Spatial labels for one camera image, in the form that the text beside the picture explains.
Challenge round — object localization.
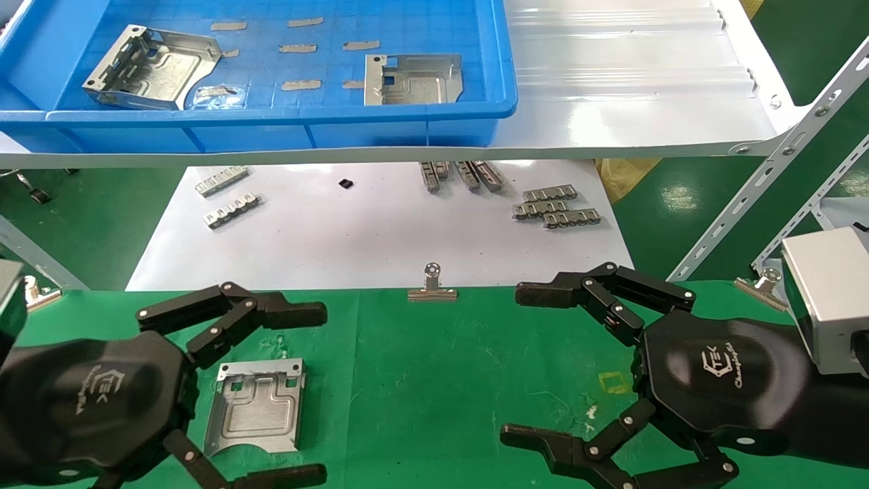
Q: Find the blue plastic bin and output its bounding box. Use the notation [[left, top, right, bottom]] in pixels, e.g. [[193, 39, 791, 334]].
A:
[[0, 0, 519, 155]]

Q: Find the clear plastic film scrap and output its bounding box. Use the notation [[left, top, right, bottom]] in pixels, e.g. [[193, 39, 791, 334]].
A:
[[196, 84, 240, 107]]

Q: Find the sheet metal bracket part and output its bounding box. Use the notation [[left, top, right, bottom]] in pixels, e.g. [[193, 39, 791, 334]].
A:
[[364, 53, 464, 107], [81, 24, 223, 111], [204, 358, 306, 457]]

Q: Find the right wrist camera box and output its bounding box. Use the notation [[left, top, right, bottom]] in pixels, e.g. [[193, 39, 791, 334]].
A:
[[781, 226, 869, 376]]

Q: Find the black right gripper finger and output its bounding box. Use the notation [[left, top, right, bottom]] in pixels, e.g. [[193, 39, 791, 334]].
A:
[[500, 397, 741, 489], [515, 261, 697, 347]]

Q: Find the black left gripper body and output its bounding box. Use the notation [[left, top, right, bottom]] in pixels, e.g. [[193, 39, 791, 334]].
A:
[[0, 331, 199, 487]]

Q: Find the green table cloth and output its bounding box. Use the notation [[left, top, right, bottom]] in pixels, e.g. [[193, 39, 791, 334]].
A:
[[0, 280, 869, 489]]

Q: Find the white lower shelf board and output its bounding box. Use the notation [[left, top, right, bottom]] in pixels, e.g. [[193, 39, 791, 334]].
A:
[[126, 160, 635, 291]]

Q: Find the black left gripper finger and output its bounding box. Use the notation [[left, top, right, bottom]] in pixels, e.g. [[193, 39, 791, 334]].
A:
[[162, 429, 328, 489], [136, 282, 328, 371]]

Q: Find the slotted white shelf post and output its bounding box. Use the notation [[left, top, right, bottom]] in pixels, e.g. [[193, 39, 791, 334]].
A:
[[0, 216, 90, 291], [750, 132, 869, 272], [669, 37, 869, 283]]

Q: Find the tan woven sack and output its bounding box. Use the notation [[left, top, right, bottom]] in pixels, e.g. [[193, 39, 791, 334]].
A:
[[597, 160, 663, 204]]

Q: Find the white shelf board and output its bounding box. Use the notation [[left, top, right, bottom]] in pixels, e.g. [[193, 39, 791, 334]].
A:
[[0, 0, 809, 169], [126, 160, 635, 291]]

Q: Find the white upper shelf board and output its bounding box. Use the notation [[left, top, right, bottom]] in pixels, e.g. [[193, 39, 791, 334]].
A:
[[0, 0, 809, 169]]

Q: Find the silver binder clip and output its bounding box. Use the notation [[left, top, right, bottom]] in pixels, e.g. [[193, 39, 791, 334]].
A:
[[22, 275, 63, 313], [407, 263, 458, 302], [735, 268, 788, 312]]

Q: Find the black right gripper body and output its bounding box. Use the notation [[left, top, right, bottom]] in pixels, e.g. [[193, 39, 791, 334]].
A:
[[637, 311, 869, 471]]

